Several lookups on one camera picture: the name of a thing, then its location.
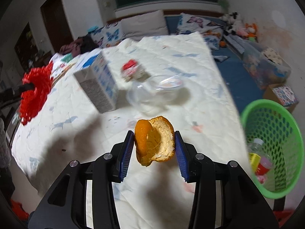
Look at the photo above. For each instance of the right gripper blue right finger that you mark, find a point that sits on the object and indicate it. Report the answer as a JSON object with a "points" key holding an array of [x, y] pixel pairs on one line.
{"points": [[182, 156]]}

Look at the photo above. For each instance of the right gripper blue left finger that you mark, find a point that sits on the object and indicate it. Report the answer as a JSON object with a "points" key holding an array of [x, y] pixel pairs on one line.
{"points": [[124, 156]]}

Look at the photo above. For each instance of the red mesh fruit net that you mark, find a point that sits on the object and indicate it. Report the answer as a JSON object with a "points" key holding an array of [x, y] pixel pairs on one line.
{"points": [[39, 82]]}

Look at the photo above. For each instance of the bread piece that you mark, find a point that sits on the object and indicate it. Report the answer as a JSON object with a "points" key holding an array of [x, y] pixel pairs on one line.
{"points": [[154, 140]]}

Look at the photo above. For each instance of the clear plastic bottle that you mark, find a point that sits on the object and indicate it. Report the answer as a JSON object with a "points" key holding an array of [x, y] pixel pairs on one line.
{"points": [[255, 150]]}

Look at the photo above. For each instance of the blue white milk carton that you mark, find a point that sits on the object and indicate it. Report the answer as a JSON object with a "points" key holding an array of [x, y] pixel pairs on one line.
{"points": [[96, 80]]}

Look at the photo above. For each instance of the red snack canister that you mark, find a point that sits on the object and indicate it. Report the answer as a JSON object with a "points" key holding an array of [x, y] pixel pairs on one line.
{"points": [[264, 166]]}

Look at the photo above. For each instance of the cartoon picture book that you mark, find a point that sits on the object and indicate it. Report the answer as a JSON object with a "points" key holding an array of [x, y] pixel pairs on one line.
{"points": [[61, 64]]}

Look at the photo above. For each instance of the grey knitted sleeve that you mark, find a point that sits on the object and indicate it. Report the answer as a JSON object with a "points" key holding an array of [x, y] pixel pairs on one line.
{"points": [[5, 155]]}

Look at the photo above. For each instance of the clear plastic bowl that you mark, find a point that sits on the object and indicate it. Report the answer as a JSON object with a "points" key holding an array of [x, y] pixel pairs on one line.
{"points": [[154, 93]]}

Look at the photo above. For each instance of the white quilted table cover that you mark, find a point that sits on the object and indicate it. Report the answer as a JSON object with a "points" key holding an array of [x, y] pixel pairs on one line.
{"points": [[69, 127]]}

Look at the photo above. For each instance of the small red candy wrapper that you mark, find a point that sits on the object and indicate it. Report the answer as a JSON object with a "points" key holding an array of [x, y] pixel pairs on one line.
{"points": [[132, 69]]}

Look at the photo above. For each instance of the pile of dark clothes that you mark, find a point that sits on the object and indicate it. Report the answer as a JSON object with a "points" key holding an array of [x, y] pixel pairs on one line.
{"points": [[79, 46]]}

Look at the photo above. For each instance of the green plastic mesh basket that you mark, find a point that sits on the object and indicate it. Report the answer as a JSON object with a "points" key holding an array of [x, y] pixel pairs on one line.
{"points": [[283, 144]]}

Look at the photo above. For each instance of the dark wooden door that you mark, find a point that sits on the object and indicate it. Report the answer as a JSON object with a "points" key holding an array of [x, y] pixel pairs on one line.
{"points": [[56, 24]]}

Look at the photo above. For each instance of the grey sock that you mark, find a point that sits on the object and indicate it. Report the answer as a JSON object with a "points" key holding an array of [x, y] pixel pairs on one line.
{"points": [[220, 58]]}

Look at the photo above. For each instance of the red plastic stool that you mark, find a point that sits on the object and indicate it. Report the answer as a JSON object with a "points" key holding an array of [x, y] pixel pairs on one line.
{"points": [[283, 216]]}

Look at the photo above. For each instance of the cardboard box with books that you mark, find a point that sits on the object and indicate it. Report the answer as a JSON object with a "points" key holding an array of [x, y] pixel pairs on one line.
{"points": [[283, 95]]}

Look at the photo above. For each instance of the small orange ball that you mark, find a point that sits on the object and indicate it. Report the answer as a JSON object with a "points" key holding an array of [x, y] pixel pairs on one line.
{"points": [[222, 44]]}

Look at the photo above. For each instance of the butterfly pillow left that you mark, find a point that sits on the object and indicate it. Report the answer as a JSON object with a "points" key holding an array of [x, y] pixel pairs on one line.
{"points": [[109, 35]]}

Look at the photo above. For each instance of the butterfly pillow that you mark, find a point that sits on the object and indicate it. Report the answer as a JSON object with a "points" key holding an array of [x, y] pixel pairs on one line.
{"points": [[211, 31], [109, 35]]}

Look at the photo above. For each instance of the clear plastic storage bin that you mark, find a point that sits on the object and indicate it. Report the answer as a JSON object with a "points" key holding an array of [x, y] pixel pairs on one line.
{"points": [[264, 64]]}

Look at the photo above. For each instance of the butterfly pillow right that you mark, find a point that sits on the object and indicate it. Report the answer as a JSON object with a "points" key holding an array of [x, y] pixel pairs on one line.
{"points": [[211, 31]]}

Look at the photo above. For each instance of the beige cushion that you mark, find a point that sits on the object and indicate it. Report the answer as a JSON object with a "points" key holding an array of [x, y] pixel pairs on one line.
{"points": [[145, 25]]}

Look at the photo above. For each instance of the pink plush toy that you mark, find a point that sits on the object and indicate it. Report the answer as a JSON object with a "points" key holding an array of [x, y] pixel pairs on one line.
{"points": [[242, 32]]}

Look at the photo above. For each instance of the orange fox plush toy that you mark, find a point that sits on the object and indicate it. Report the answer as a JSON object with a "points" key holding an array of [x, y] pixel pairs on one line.
{"points": [[251, 32]]}

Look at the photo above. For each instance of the cow plush toy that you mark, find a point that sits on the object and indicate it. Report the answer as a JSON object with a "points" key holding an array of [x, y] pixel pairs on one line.
{"points": [[232, 21]]}

